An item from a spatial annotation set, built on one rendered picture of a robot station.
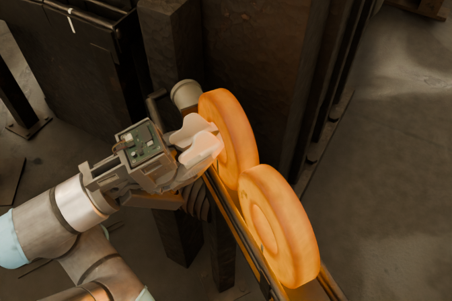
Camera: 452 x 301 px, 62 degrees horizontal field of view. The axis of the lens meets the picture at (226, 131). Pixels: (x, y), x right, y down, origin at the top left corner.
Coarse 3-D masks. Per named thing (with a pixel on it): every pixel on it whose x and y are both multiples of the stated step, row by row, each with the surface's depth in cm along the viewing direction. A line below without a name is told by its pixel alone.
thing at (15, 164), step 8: (0, 160) 141; (8, 160) 141; (16, 160) 141; (24, 160) 141; (0, 168) 138; (8, 168) 138; (16, 168) 138; (0, 176) 136; (8, 176) 136; (16, 176) 136; (0, 184) 134; (8, 184) 134; (16, 184) 134; (0, 192) 132; (8, 192) 132; (0, 200) 130; (8, 200) 130
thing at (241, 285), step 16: (208, 192) 70; (224, 224) 76; (224, 240) 82; (224, 256) 90; (208, 272) 115; (224, 272) 99; (240, 272) 115; (208, 288) 112; (224, 288) 109; (240, 288) 111
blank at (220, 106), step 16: (208, 96) 54; (224, 96) 53; (208, 112) 56; (224, 112) 51; (240, 112) 51; (224, 128) 51; (240, 128) 50; (224, 144) 54; (240, 144) 50; (224, 160) 58; (240, 160) 50; (256, 160) 52; (224, 176) 59
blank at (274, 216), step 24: (264, 168) 46; (240, 192) 52; (264, 192) 43; (288, 192) 42; (264, 216) 51; (288, 216) 41; (264, 240) 50; (288, 240) 40; (312, 240) 41; (288, 264) 43; (312, 264) 42
